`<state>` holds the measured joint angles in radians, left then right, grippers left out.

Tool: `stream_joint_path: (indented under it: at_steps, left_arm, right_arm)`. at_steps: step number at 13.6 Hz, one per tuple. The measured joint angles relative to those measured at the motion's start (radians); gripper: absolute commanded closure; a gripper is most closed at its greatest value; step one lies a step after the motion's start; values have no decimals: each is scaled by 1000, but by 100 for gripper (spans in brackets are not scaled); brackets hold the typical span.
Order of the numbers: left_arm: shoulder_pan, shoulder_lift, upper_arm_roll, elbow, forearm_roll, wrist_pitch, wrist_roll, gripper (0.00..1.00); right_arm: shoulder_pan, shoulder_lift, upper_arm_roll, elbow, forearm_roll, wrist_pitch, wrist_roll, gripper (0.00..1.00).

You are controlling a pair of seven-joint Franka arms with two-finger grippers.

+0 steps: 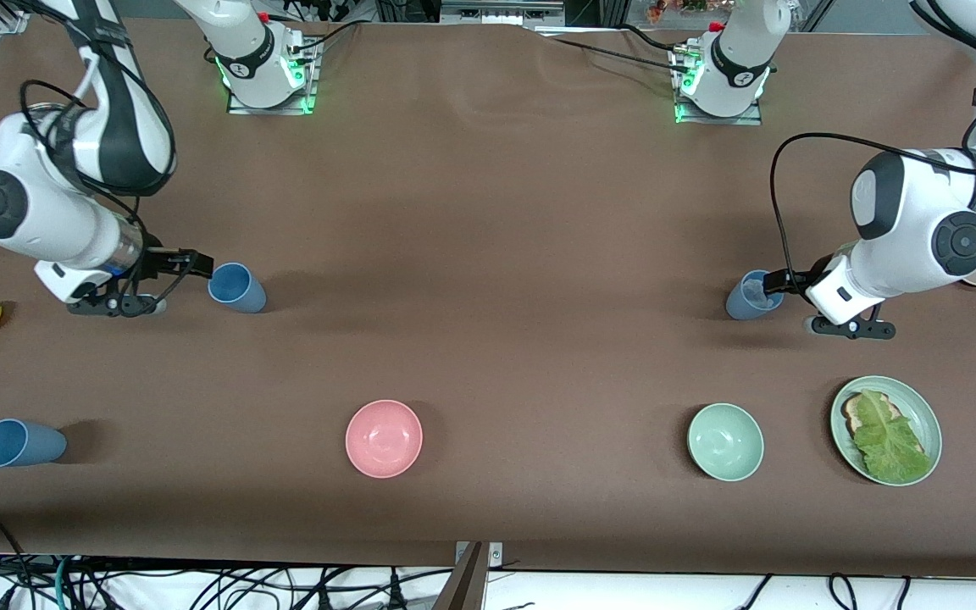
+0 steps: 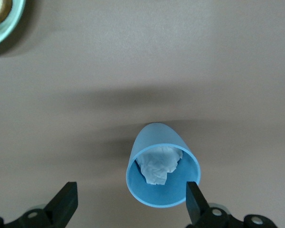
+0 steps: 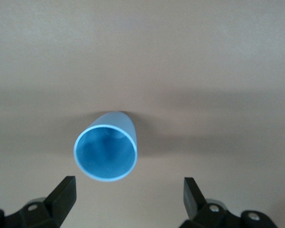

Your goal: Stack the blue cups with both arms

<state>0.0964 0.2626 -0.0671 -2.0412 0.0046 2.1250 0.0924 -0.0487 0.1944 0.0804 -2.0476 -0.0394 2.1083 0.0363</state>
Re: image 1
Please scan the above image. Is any blue plastic cup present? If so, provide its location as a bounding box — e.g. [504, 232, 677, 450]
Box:
[208, 263, 268, 314]
[0, 419, 68, 469]
[725, 269, 785, 321]

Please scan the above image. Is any toasted bread slice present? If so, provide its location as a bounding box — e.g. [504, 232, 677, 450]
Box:
[844, 392, 879, 438]

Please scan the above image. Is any mint green plate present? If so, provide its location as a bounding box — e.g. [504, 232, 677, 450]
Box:
[830, 375, 943, 486]

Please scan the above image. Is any green lettuce leaf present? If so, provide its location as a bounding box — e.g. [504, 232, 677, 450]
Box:
[851, 390, 932, 484]

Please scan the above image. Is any mint green bowl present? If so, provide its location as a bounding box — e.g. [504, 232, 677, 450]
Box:
[687, 402, 765, 482]

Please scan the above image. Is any pink bowl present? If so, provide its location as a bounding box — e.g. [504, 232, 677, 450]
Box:
[345, 400, 424, 480]

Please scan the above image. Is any grey metal box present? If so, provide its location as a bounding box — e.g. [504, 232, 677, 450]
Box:
[441, 0, 565, 25]

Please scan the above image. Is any brown slanted bar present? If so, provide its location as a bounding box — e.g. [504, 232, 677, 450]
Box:
[433, 542, 489, 610]

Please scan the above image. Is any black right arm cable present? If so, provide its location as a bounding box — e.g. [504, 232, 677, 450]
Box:
[20, 80, 201, 293]

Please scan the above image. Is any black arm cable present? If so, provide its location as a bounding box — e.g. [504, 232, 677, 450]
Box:
[770, 131, 976, 293]
[20, 80, 201, 293]

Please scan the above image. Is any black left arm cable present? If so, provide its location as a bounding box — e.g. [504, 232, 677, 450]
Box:
[770, 131, 976, 293]

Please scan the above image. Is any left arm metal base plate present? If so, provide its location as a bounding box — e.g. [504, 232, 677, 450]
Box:
[673, 42, 764, 126]

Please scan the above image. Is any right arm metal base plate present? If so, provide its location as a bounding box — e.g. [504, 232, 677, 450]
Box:
[228, 38, 319, 115]

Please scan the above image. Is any black base plug cable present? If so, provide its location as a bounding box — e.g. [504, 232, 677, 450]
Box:
[289, 21, 362, 52]

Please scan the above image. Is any black table cable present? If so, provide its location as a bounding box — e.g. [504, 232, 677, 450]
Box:
[530, 25, 688, 77]

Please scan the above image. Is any silver table edge bracket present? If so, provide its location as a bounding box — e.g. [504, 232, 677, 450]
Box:
[454, 542, 503, 570]

